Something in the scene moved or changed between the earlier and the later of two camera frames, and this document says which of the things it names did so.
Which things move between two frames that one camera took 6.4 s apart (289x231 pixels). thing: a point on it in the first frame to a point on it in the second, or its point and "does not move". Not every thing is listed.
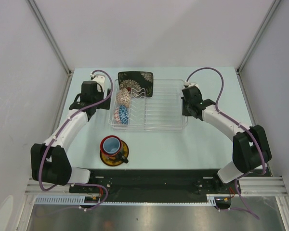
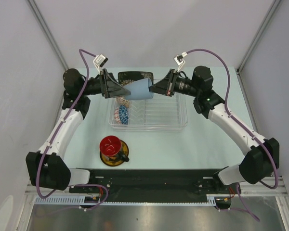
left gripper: [104, 105] to [110, 87]
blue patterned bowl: [124, 114] does not move
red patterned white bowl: [116, 116] does not move
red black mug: [111, 148] does not move
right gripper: [185, 112] to [166, 86]
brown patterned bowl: [123, 97] does not move
